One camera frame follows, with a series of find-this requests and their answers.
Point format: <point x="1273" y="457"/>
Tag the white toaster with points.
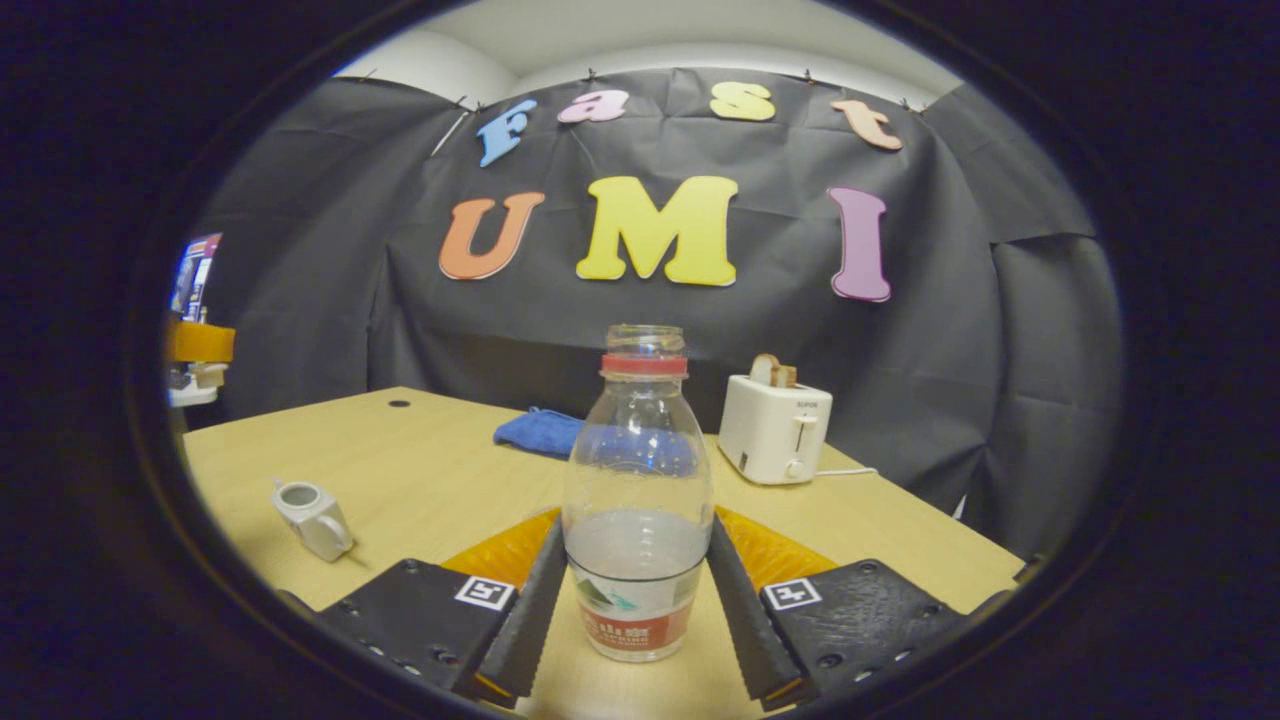
<point x="770" y="430"/>

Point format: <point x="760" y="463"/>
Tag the toasted bread slice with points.
<point x="772" y="372"/>

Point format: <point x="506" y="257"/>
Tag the blue towel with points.
<point x="540" y="432"/>

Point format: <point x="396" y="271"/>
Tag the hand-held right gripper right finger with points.
<point x="745" y="630"/>

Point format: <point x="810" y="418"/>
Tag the white teacup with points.
<point x="318" y="525"/>

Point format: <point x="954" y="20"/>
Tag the computer monitor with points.
<point x="195" y="275"/>

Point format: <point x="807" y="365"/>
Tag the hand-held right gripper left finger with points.
<point x="530" y="620"/>

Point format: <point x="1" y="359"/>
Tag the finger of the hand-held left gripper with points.
<point x="200" y="342"/>

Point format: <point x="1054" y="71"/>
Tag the white side table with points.
<point x="190" y="396"/>

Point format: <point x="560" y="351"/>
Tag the clear plastic water bottle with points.
<point x="637" y="480"/>

